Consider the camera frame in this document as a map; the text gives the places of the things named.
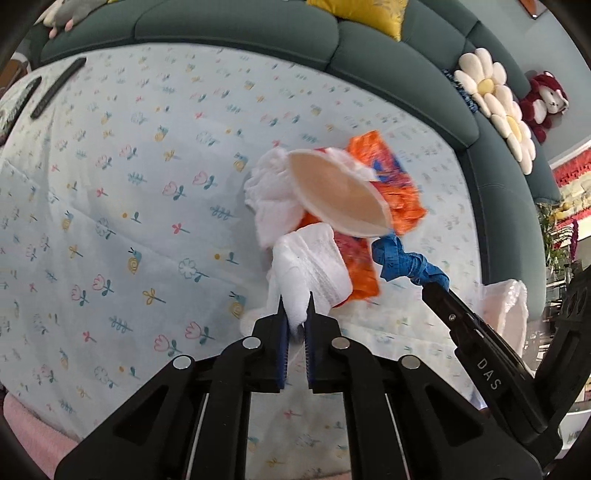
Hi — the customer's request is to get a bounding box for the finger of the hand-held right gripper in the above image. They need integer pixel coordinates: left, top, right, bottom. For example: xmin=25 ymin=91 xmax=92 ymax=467
xmin=422 ymin=281 xmax=563 ymax=457

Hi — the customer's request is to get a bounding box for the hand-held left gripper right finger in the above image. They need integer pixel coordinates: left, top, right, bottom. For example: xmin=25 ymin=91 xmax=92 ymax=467
xmin=305 ymin=291 xmax=543 ymax=480

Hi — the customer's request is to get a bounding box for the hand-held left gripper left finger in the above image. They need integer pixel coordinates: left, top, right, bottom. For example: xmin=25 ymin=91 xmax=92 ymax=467
xmin=54 ymin=295 xmax=289 ymax=480

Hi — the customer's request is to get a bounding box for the white trash bag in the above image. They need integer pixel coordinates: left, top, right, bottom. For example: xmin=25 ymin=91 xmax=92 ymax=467
xmin=471 ymin=278 xmax=529 ymax=358

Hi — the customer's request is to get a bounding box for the white cloth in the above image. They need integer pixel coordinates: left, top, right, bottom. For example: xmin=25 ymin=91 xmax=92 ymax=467
xmin=267 ymin=224 xmax=354 ymax=326

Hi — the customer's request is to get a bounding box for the green potted plant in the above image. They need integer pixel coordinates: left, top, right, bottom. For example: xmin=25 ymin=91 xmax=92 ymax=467
xmin=538 ymin=203 xmax=573 ymax=278

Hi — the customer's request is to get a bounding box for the beige bra cup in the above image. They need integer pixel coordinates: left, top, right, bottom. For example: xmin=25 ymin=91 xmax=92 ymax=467
xmin=286 ymin=148 xmax=393 ymax=238

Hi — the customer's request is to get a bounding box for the orange and blue garment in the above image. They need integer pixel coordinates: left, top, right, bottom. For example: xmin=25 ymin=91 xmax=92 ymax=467
xmin=295 ymin=130 xmax=428 ymax=305

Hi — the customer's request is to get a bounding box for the pale blue floral tablecloth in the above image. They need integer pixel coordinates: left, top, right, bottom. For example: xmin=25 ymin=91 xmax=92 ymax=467
xmin=0 ymin=44 xmax=495 ymax=480

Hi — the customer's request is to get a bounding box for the white daisy flower cushion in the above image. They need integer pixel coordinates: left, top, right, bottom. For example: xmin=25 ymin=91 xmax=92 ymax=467
xmin=489 ymin=85 xmax=537 ymax=175
xmin=454 ymin=47 xmax=509 ymax=118

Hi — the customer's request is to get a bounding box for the red bear plush toy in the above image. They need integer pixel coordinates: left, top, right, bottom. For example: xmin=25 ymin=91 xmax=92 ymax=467
xmin=519 ymin=70 xmax=570 ymax=145

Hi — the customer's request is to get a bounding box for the pink fleece blanket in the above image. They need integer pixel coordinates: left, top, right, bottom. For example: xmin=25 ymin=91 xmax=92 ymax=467
xmin=2 ymin=392 xmax=84 ymax=480

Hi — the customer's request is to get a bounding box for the blue patterned cloth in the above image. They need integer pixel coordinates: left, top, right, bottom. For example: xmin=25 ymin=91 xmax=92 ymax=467
xmin=441 ymin=69 xmax=481 ymax=114

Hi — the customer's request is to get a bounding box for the teal fabric sofa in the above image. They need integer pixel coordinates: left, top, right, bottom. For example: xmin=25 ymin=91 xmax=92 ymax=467
xmin=25 ymin=0 xmax=561 ymax=319

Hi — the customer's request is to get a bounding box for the black remote control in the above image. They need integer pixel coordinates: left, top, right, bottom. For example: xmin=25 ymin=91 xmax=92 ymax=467
xmin=0 ymin=76 xmax=42 ymax=144
xmin=30 ymin=58 xmax=88 ymax=118

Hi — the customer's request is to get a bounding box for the large yellow embroidered pillow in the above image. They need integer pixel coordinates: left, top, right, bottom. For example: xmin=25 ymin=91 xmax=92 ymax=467
xmin=305 ymin=0 xmax=409 ymax=41

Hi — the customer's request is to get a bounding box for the grey plush toy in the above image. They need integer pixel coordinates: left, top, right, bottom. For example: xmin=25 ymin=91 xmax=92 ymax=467
xmin=34 ymin=0 xmax=109 ymax=38

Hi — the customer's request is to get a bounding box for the red wall decoration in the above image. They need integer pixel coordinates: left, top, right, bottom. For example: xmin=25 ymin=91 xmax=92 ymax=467
xmin=551 ymin=152 xmax=591 ymax=185

